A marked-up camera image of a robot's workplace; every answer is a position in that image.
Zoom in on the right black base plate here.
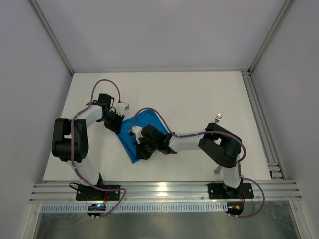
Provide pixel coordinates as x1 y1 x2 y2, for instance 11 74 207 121
208 182 254 200

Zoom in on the aluminium frame post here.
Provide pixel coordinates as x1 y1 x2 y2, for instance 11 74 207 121
27 0 75 76
248 0 295 74

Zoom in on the silver fork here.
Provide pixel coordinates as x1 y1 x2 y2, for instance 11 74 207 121
214 112 223 124

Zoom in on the silver table knife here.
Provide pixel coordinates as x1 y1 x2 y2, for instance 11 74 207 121
214 166 222 175

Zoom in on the left controller board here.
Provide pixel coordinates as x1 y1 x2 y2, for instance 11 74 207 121
86 203 106 219

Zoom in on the right controller board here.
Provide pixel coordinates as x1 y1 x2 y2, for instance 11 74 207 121
226 202 244 217

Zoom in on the slotted grey cable duct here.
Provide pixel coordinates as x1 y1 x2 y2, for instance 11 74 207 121
40 201 227 213

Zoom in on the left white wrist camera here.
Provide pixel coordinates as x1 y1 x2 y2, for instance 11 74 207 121
115 102 130 116

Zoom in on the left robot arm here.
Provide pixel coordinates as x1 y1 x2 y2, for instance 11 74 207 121
52 93 129 191

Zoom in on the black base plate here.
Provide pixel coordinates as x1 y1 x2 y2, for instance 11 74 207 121
208 182 254 200
73 183 120 201

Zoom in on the controller board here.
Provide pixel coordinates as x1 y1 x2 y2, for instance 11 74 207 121
86 203 106 219
226 202 244 217

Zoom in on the left aluminium frame post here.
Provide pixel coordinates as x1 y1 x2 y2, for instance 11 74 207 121
27 0 75 76

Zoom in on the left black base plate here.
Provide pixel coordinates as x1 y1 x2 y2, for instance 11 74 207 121
73 183 120 201

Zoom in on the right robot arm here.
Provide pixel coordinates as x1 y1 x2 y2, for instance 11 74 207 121
130 123 247 198

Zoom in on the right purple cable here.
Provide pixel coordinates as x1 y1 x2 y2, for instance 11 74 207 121
129 107 265 220

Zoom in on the blue satin napkin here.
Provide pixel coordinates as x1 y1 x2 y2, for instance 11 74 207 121
117 110 168 164

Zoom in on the aluminium front rail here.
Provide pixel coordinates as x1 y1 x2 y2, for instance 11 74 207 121
30 180 302 203

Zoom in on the right aluminium side rail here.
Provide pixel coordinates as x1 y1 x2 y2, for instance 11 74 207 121
241 70 286 180

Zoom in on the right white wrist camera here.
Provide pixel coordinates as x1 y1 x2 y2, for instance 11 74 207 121
129 126 143 139

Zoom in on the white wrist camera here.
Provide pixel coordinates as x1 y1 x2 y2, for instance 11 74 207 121
115 102 130 116
129 126 143 139

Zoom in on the right aluminium frame post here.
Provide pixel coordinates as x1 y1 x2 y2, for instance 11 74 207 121
248 0 295 74

